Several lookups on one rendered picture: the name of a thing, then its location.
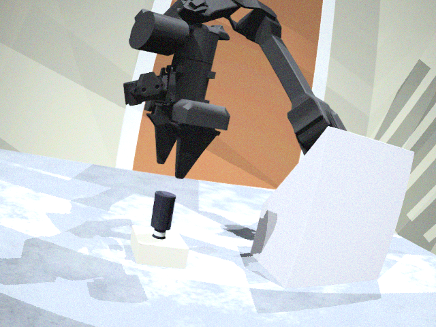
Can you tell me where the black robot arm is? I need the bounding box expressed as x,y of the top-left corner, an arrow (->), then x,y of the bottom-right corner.
123,0 -> 347,156

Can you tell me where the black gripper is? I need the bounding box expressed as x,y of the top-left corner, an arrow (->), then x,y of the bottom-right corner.
144,58 -> 230,179

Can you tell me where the black marker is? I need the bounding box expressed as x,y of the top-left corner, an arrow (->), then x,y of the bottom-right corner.
153,229 -> 166,239

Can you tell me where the dark blue cylinder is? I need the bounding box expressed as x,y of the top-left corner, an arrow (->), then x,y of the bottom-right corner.
151,191 -> 176,231

